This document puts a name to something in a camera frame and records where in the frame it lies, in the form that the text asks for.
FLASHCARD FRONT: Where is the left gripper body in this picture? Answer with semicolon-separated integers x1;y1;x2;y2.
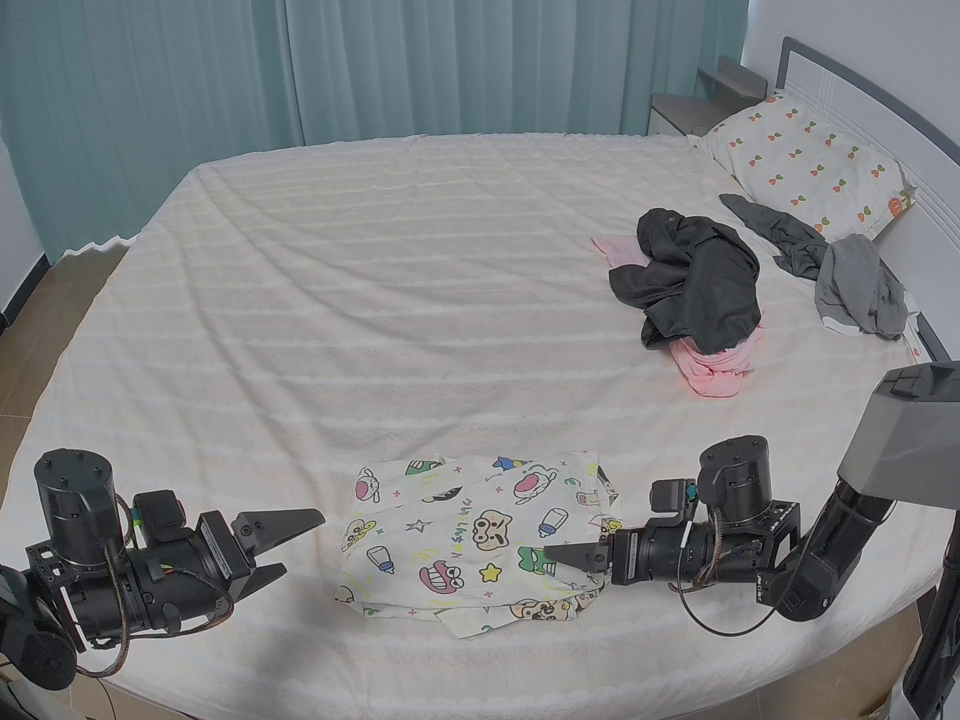
112;510;258;632

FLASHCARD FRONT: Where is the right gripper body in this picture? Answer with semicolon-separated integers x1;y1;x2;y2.
609;523;723;588

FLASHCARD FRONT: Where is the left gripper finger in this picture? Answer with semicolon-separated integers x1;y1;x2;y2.
231;507;327;558
238;562;288;604

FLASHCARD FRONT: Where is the white printed pyjama top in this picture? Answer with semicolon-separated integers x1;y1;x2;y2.
335;448;625;639

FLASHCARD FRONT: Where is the bed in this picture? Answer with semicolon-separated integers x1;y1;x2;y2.
0;36;960;720

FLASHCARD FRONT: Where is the pink garment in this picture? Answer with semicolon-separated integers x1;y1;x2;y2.
590;235;768;401

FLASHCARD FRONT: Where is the black garment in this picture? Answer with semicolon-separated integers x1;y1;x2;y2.
609;207;764;354

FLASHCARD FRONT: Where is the dark grey garment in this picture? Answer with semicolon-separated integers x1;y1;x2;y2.
720;192;830;281

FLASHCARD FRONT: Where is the white printed pillow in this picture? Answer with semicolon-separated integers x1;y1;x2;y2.
693;92;920;242

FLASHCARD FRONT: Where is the grey bedside table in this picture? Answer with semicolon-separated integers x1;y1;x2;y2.
648;55;770;137

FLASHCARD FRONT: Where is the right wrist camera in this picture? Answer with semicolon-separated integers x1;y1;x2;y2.
648;479;699;528

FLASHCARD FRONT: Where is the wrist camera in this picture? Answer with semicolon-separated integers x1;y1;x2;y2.
131;489;190;547
648;479;699;528

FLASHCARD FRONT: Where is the black cable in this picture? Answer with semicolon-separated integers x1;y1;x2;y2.
677;580;783;639
75;574;237;678

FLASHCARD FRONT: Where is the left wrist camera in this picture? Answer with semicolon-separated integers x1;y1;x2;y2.
131;489;190;547

